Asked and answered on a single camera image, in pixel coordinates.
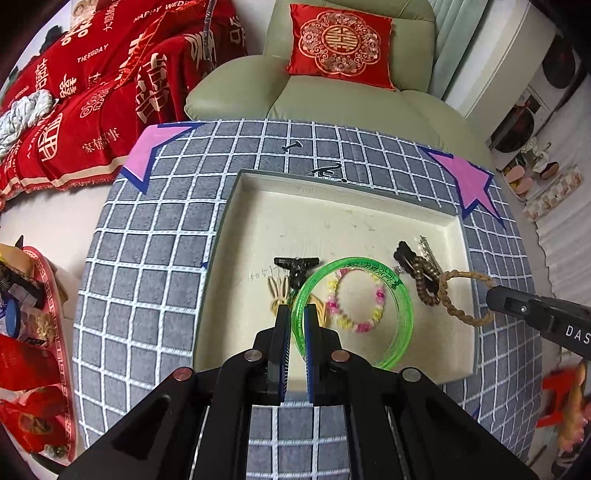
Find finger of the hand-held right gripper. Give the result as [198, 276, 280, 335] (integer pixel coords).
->
[485, 285, 555, 334]

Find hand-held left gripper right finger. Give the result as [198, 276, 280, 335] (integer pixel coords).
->
[302, 305, 539, 480]

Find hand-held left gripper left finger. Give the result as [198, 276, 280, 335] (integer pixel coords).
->
[58, 305, 293, 480]

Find brown braided hair tie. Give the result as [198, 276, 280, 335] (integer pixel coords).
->
[436, 270, 497, 328]

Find pink yellow beaded bracelet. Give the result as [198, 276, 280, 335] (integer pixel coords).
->
[325, 268, 387, 334]

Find yellow hair tie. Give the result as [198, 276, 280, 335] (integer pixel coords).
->
[268, 276, 331, 329]

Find silver metal hair clip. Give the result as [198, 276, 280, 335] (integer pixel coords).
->
[416, 235, 444, 273]

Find green translucent bangle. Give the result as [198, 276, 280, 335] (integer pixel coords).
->
[291, 256, 413, 371]

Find grey-green jewelry tray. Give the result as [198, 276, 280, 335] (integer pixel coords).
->
[193, 170, 481, 385]

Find red plastic item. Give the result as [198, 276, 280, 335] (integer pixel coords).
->
[536, 364, 591, 430]

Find black claw hair clip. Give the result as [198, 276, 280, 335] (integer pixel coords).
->
[273, 256, 320, 289]

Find floral patterned mat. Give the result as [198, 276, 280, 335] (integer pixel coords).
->
[522, 168, 583, 222]

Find dark comb hair clip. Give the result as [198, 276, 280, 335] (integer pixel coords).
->
[394, 241, 419, 268]

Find grey checked tablecloth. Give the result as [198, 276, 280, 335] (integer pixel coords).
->
[71, 119, 546, 480]

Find red patterned rim tray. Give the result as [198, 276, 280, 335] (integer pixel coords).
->
[0, 244, 79, 462]

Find pale green sofa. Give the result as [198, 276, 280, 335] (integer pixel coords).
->
[185, 0, 492, 171]

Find red packet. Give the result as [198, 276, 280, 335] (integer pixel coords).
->
[0, 335, 63, 391]
[0, 385, 70, 455]

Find round blue tin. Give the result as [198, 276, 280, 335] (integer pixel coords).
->
[0, 298, 21, 342]

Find pale green curtain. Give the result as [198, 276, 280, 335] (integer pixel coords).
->
[427, 0, 490, 100]

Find red embroidered cushion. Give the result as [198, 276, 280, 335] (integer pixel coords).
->
[286, 4, 397, 92]

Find red printed blanket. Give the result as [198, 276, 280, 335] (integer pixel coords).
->
[0, 0, 247, 210]

